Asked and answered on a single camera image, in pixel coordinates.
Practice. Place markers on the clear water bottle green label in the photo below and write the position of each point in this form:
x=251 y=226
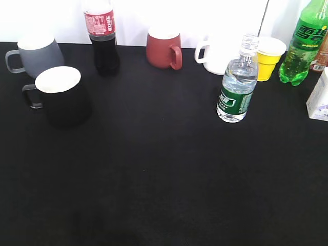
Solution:
x=239 y=82

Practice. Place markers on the black ceramic mug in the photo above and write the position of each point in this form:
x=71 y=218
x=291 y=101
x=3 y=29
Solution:
x=60 y=92

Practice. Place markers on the yellow plastic cup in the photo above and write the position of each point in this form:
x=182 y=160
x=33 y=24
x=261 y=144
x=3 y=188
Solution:
x=269 y=52

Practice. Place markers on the red ceramic mug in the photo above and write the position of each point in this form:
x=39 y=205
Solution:
x=163 y=48

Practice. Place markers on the white ceramic mug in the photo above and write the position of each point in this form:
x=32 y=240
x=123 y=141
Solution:
x=216 y=52

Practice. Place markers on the cola bottle red label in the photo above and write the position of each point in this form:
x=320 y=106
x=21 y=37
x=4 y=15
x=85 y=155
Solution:
x=100 y=23

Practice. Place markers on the grey ceramic mug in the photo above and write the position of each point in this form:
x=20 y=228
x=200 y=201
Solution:
x=37 y=53

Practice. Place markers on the white purple carton box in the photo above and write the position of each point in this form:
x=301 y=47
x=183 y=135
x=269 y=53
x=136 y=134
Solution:
x=317 y=103

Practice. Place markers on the orange drink bottle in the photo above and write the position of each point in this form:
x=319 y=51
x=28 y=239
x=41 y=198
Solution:
x=320 y=60

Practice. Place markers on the green soda bottle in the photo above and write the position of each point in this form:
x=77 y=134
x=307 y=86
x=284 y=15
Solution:
x=307 y=38

